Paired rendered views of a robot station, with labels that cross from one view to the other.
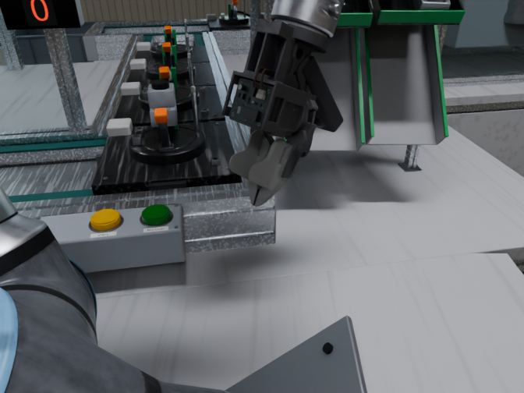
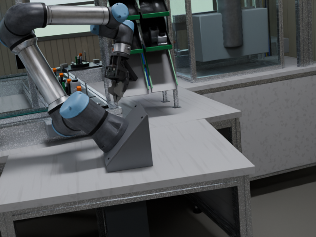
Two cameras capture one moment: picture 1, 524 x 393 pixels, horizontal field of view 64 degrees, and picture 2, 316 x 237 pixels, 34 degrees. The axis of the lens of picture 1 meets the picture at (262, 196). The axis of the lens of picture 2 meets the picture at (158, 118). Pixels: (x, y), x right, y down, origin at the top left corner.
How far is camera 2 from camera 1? 178 cm
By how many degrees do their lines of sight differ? 19
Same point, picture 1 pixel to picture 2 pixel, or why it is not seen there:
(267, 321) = not seen: hidden behind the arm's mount
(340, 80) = (138, 72)
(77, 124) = (36, 104)
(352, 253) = (151, 126)
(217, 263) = not seen: hidden behind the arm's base
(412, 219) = (174, 117)
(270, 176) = (119, 91)
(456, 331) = (181, 131)
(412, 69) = (164, 66)
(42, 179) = not seen: hidden behind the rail
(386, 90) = (156, 74)
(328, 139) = (137, 91)
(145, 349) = (90, 146)
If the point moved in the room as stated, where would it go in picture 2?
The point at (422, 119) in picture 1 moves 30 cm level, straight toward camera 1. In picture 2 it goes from (170, 82) to (157, 95)
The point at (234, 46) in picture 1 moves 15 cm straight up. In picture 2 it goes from (83, 79) to (80, 58)
